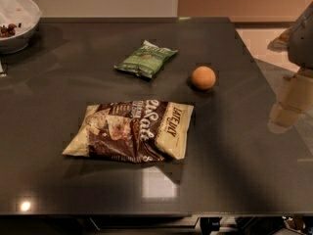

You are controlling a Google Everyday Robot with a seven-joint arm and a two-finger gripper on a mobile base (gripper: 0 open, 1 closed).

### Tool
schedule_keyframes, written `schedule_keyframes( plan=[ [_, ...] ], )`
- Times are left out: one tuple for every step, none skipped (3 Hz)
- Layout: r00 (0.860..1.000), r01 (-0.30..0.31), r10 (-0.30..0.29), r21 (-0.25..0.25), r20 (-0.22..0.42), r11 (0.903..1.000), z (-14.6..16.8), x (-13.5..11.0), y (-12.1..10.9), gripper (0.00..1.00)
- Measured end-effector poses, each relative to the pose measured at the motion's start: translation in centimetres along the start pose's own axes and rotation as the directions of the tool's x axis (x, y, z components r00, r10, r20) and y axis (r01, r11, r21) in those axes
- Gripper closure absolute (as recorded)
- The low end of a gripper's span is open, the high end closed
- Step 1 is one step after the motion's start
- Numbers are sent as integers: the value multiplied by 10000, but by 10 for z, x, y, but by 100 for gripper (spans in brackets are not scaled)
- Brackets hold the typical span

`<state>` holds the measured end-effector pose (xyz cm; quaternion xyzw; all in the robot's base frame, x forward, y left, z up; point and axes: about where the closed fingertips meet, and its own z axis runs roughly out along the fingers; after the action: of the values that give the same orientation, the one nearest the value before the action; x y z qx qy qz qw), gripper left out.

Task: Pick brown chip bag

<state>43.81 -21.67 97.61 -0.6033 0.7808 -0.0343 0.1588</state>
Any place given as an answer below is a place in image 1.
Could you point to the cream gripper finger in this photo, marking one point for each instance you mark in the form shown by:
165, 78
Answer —
284, 117

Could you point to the orange ball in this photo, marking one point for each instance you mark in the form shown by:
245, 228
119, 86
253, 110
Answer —
203, 78

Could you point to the brown chip bag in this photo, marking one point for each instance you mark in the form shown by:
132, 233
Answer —
133, 131

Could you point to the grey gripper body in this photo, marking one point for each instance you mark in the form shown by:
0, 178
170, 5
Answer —
301, 43

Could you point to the green chip bag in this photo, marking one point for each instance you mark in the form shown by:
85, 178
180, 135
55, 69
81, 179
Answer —
147, 60

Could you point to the white bowl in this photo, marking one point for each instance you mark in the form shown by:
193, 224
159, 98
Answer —
18, 21

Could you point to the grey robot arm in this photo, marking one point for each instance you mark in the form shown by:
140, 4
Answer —
300, 50

